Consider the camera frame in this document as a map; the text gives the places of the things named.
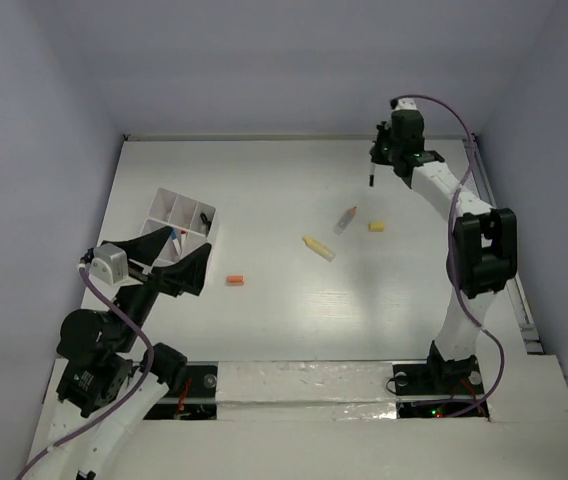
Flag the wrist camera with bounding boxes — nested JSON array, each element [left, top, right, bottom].
[[80, 243, 129, 286], [390, 97, 418, 112]]

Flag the black scissors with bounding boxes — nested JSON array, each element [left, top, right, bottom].
[[199, 212, 212, 236]]

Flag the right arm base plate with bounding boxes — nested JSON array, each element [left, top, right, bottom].
[[385, 363, 490, 419]]

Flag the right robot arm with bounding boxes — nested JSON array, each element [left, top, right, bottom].
[[370, 100, 518, 396]]

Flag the yellow eraser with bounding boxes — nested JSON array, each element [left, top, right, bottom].
[[368, 222, 385, 233]]

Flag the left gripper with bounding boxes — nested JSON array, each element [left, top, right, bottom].
[[114, 223, 213, 348]]

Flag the orange eraser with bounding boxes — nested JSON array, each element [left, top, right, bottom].
[[226, 275, 245, 286]]

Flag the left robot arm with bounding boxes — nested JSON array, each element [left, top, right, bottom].
[[18, 226, 218, 479]]

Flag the yellow glue tube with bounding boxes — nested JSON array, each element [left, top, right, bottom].
[[302, 236, 335, 262]]

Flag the white divided organizer tray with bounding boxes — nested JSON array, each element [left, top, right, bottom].
[[141, 188, 219, 267]]

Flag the aluminium rail right side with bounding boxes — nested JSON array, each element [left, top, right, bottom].
[[463, 133, 546, 355]]

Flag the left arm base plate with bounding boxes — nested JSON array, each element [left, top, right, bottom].
[[144, 362, 218, 421]]

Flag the grey pencil shaped case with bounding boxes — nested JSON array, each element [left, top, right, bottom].
[[333, 206, 357, 235]]

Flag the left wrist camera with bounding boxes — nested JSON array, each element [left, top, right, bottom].
[[80, 243, 129, 286]]

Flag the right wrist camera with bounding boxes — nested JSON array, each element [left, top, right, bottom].
[[390, 97, 418, 112]]

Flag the black capped white pen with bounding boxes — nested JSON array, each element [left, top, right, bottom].
[[368, 162, 376, 188]]

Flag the blue capped white marker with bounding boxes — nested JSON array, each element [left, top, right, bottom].
[[171, 229, 182, 256]]

